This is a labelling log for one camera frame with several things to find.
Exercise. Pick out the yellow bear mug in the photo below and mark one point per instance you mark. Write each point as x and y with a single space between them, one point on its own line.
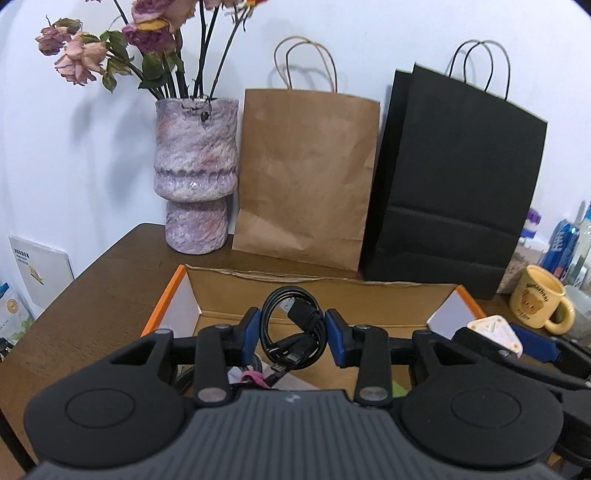
539 301

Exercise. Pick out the blue white package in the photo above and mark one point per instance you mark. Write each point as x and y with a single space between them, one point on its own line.
15 319

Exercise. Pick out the pink textured vase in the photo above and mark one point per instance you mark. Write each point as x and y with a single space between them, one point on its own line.
196 170

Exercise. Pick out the red cardboard box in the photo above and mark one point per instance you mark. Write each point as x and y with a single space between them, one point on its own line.
292 331

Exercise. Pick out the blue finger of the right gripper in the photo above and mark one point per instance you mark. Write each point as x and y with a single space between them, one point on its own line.
536 346

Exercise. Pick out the white wall panel box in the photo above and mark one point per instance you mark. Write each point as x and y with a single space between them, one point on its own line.
39 273

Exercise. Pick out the dried pink roses bouquet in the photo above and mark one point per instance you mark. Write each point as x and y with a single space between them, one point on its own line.
148 46

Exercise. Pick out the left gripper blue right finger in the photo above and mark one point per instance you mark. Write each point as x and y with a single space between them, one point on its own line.
340 340

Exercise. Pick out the green spray bottle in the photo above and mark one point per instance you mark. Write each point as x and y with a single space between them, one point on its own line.
398 390

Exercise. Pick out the white wall charger plug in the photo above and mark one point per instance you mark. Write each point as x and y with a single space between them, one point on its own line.
497 329

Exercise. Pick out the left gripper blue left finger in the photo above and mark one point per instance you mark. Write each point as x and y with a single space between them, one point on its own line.
246 337

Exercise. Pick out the black paper bag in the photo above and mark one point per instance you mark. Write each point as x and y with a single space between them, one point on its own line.
455 178

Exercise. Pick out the translucent cotton swab box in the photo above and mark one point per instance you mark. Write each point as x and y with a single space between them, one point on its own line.
289 382

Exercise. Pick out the food container purple lid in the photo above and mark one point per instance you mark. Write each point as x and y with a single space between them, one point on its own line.
529 250

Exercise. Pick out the clear plastic bottle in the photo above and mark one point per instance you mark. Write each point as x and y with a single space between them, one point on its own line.
582 248

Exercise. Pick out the grey white mug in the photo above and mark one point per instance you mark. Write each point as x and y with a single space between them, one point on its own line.
582 305

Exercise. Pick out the blue soda can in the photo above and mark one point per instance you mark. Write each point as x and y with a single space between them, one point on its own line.
561 249

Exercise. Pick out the brown paper bag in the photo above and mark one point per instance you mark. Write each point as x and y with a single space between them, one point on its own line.
306 167

